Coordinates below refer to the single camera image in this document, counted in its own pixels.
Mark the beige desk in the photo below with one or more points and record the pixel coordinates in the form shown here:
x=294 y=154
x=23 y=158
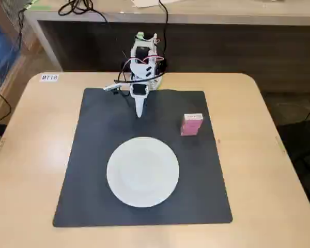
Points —
x=170 y=15

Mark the blue plastic container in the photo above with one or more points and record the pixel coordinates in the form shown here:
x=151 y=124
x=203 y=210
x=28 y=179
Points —
x=0 y=49

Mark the white MT18 label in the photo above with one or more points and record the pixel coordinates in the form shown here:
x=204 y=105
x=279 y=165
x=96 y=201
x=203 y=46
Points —
x=49 y=77

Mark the dark grey mat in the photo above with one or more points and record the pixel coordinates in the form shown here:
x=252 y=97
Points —
x=93 y=155

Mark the pink candy box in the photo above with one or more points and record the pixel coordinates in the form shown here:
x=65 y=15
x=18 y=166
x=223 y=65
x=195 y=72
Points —
x=191 y=126

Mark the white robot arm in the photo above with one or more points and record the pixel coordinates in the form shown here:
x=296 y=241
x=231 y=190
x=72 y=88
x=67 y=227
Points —
x=142 y=68

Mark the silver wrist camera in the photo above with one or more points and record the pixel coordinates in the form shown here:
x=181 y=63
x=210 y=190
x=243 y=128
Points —
x=110 y=87

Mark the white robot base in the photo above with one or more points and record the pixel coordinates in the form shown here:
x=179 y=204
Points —
x=156 y=82

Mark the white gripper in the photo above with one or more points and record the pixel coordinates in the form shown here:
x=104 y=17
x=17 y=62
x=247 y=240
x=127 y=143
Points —
x=139 y=98

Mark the white round plate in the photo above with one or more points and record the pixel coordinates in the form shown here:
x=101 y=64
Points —
x=143 y=172

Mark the green tape piece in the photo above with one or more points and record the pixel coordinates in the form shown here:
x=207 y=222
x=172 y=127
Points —
x=38 y=7

